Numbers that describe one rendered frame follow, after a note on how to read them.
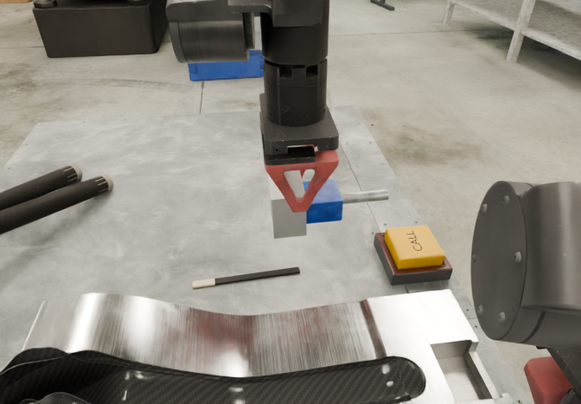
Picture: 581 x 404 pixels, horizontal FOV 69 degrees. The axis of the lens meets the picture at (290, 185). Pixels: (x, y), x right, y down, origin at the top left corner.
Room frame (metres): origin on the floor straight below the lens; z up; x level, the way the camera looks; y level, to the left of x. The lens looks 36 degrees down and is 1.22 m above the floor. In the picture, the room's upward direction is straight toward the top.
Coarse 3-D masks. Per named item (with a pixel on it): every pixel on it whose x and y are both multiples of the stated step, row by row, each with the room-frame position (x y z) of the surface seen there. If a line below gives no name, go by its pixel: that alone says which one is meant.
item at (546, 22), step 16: (448, 0) 4.62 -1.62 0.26; (464, 0) 4.60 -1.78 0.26; (480, 0) 4.60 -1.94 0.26; (496, 0) 4.60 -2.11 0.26; (512, 0) 4.60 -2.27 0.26; (528, 0) 3.49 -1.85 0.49; (544, 0) 4.60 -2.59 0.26; (448, 16) 4.59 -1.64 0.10; (496, 16) 3.94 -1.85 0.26; (512, 16) 3.94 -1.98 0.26; (528, 16) 3.49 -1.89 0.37; (544, 16) 3.94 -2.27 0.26; (560, 16) 3.94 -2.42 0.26; (576, 16) 3.94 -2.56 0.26; (528, 32) 3.45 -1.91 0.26; (544, 32) 3.45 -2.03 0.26; (560, 32) 3.45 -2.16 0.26; (576, 32) 3.45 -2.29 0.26; (512, 48) 3.51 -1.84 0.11; (560, 48) 3.05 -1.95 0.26; (576, 48) 3.04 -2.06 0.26
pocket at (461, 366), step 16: (448, 352) 0.22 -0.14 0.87; (464, 352) 0.23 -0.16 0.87; (448, 368) 0.21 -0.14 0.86; (464, 368) 0.21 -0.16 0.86; (480, 368) 0.21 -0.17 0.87; (448, 384) 0.20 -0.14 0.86; (464, 384) 0.20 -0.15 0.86; (480, 384) 0.20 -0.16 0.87; (464, 400) 0.18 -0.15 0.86; (480, 400) 0.18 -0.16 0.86
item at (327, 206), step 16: (288, 176) 0.38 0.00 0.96; (272, 192) 0.35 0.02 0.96; (304, 192) 0.35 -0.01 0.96; (320, 192) 0.37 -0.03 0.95; (336, 192) 0.36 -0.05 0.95; (368, 192) 0.37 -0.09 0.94; (384, 192) 0.37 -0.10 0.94; (272, 208) 0.34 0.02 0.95; (288, 208) 0.34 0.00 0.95; (320, 208) 0.35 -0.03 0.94; (336, 208) 0.35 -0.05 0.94; (272, 224) 0.34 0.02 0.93; (288, 224) 0.34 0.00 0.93; (304, 224) 0.34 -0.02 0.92
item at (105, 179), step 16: (96, 176) 0.57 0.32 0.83; (64, 192) 0.50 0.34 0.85; (80, 192) 0.52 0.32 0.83; (96, 192) 0.54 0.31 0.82; (16, 208) 0.44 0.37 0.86; (32, 208) 0.46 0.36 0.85; (48, 208) 0.47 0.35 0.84; (64, 208) 0.49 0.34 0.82; (0, 224) 0.41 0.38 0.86; (16, 224) 0.43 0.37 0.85
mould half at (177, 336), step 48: (48, 336) 0.20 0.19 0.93; (96, 336) 0.20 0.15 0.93; (144, 336) 0.21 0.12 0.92; (192, 336) 0.22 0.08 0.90; (240, 336) 0.23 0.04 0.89; (288, 336) 0.23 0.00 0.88; (336, 336) 0.23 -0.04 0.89; (384, 336) 0.23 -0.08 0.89; (432, 336) 0.23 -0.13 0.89; (432, 384) 0.18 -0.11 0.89
